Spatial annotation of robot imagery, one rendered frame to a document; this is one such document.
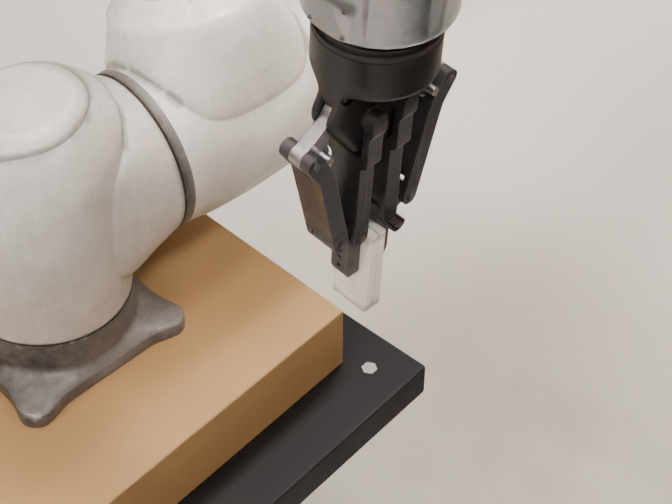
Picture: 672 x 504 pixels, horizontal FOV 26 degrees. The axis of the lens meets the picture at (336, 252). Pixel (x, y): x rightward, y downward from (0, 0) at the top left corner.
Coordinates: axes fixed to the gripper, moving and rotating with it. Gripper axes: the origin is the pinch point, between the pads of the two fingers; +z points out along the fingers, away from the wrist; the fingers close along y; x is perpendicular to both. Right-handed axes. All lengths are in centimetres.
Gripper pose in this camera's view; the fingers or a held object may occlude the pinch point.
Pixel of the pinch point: (358, 259)
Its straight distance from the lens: 94.6
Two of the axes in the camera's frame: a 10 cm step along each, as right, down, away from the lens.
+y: -7.0, 5.0, -5.1
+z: -0.4, 6.8, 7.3
